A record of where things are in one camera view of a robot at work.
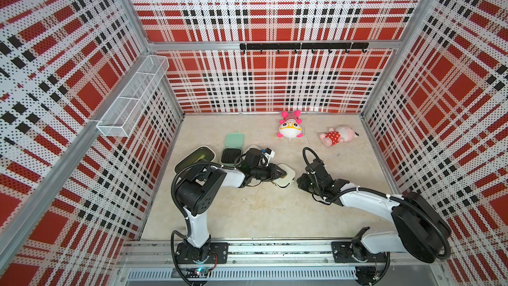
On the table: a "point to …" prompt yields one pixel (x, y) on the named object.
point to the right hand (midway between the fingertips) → (301, 180)
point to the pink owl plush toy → (290, 125)
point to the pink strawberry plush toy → (341, 134)
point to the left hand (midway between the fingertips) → (287, 173)
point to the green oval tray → (203, 152)
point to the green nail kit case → (234, 142)
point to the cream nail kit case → (286, 181)
